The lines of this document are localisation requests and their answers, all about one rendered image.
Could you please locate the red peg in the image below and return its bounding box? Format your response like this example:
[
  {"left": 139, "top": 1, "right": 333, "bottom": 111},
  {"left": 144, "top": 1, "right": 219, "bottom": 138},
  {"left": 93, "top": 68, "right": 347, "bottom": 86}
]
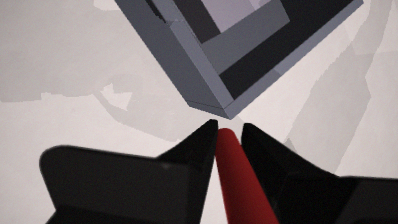
[{"left": 215, "top": 128, "right": 279, "bottom": 224}]

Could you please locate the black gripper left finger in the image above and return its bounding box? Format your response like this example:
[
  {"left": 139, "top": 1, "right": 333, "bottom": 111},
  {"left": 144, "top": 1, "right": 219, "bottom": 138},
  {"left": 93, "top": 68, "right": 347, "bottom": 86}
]
[{"left": 39, "top": 119, "right": 218, "bottom": 224}]

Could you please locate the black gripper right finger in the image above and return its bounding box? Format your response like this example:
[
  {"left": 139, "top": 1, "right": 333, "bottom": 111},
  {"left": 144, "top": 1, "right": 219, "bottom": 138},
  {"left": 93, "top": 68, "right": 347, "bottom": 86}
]
[{"left": 241, "top": 123, "right": 398, "bottom": 224}]

